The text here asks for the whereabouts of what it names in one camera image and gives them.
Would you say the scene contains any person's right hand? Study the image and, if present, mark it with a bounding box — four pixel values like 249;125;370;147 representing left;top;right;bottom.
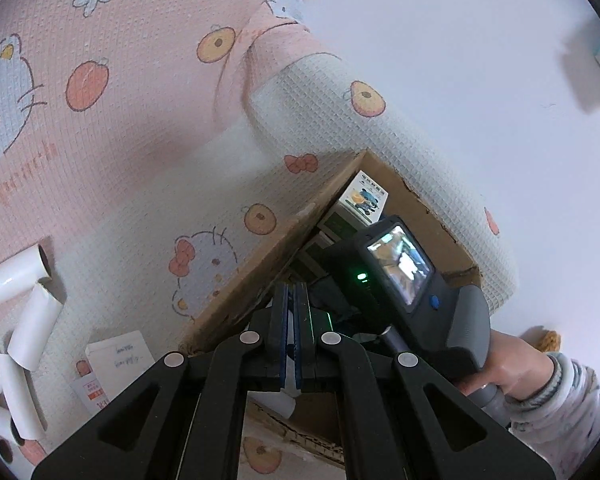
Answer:
455;332;557;402

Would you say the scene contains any red and white packet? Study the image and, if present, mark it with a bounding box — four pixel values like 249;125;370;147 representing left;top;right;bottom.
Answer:
70;359;112;417

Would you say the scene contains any brown cardboard box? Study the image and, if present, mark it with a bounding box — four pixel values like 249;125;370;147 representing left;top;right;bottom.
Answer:
179;150;483;467

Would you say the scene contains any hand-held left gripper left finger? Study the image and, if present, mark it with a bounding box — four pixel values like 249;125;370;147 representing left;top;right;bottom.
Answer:
30;282;291;480

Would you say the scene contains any green and white carton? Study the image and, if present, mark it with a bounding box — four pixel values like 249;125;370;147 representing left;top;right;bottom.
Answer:
319;205;362;242

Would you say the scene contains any white paper card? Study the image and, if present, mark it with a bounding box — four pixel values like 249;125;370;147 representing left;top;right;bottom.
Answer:
85;330;157;411

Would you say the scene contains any short white cardboard roll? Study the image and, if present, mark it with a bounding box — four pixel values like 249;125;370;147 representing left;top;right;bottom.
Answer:
247;390;297;419

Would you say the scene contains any blue and white carton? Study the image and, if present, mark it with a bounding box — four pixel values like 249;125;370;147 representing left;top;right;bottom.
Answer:
341;172;392;227

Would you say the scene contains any pile of white paper tubes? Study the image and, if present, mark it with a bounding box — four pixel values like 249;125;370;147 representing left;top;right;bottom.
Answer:
0;242;65;476

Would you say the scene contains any pink printed blanket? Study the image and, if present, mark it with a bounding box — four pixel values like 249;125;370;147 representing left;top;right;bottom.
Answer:
0;0;522;480

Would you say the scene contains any person's right forearm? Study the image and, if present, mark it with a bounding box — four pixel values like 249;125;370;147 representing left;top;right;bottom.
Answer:
500;352;600;478

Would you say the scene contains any brown plush toy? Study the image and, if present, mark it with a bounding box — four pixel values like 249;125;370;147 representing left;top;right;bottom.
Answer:
532;329;562;354

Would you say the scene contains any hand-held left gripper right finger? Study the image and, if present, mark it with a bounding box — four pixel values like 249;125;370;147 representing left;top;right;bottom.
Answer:
294;282;556;480

